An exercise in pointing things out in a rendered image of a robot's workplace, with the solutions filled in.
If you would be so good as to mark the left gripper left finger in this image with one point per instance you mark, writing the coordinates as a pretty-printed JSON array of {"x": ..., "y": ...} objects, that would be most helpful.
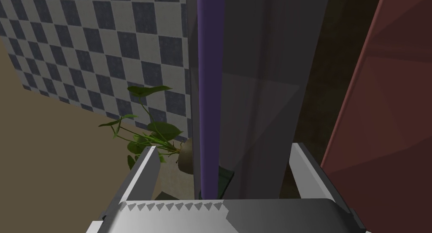
[{"x": 143, "y": 175}]

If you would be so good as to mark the grey appliance door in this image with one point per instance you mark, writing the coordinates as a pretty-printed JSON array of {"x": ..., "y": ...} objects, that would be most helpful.
[{"x": 260, "y": 91}]

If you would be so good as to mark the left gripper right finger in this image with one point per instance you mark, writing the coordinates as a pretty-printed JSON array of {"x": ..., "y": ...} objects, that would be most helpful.
[{"x": 308, "y": 174}]

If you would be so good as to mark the reddish brown cabinet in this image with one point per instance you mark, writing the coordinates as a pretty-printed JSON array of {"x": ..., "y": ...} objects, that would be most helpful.
[{"x": 384, "y": 125}]

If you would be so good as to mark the green potted plant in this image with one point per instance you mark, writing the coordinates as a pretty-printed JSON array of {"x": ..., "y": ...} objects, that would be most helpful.
[{"x": 152, "y": 131}]

